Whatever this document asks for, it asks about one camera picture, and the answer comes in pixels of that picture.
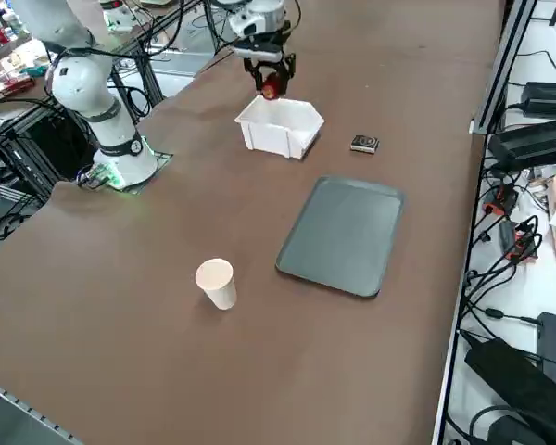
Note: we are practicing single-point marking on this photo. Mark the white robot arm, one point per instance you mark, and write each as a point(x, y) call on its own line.
point(81, 88)

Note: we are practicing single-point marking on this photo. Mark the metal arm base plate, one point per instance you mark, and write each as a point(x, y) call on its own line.
point(163, 160)

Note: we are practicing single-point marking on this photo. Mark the gray tray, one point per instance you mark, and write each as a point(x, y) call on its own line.
point(343, 232)

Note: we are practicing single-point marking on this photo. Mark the long dark power brick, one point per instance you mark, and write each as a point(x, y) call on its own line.
point(533, 143)

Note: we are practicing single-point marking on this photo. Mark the white plastic box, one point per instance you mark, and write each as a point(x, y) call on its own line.
point(269, 139)

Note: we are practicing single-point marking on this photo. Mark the large black power brick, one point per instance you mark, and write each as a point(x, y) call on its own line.
point(505, 371)

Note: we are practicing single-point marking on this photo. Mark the black frame post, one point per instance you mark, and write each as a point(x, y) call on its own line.
point(150, 79)

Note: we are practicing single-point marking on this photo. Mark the red apple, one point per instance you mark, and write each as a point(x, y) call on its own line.
point(271, 88)

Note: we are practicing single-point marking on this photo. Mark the small black printed box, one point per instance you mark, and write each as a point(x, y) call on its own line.
point(364, 144)

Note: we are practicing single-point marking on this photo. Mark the white device with red button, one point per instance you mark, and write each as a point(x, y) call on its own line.
point(118, 18)

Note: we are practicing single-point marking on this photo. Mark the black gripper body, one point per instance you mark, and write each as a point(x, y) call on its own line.
point(264, 48)

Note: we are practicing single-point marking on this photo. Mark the orange black plug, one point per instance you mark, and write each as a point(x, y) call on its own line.
point(519, 245)
point(502, 199)

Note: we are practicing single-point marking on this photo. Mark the aluminium profile post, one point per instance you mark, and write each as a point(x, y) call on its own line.
point(505, 60)

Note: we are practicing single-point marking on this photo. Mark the white paper cup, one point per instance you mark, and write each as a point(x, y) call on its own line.
point(220, 289)

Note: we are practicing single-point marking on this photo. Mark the black equipment rack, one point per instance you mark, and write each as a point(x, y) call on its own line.
point(60, 143)

